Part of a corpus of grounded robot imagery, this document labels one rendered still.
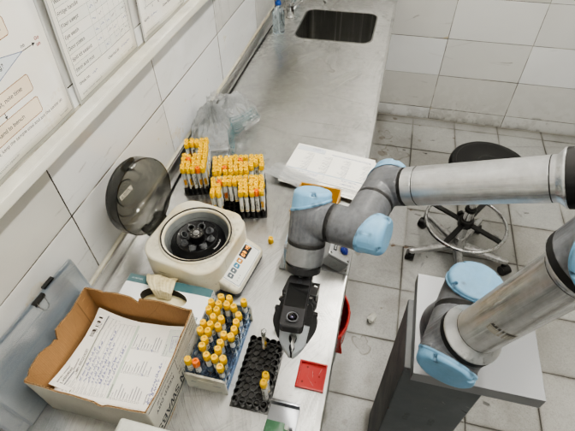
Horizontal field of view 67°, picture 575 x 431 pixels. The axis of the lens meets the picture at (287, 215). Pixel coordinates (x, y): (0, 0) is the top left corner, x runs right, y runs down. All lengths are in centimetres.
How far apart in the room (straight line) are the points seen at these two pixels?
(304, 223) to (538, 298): 39
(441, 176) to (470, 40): 250
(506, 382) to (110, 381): 90
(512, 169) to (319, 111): 122
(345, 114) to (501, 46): 165
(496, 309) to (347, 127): 116
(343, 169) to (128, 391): 97
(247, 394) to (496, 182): 70
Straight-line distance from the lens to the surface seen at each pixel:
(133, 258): 139
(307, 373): 112
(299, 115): 186
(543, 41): 334
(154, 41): 141
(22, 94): 102
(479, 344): 86
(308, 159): 160
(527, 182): 76
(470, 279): 99
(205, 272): 115
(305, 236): 81
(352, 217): 78
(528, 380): 119
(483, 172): 78
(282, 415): 104
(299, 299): 84
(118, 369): 113
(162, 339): 113
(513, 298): 76
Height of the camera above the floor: 190
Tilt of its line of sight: 47 degrees down
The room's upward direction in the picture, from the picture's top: 1 degrees counter-clockwise
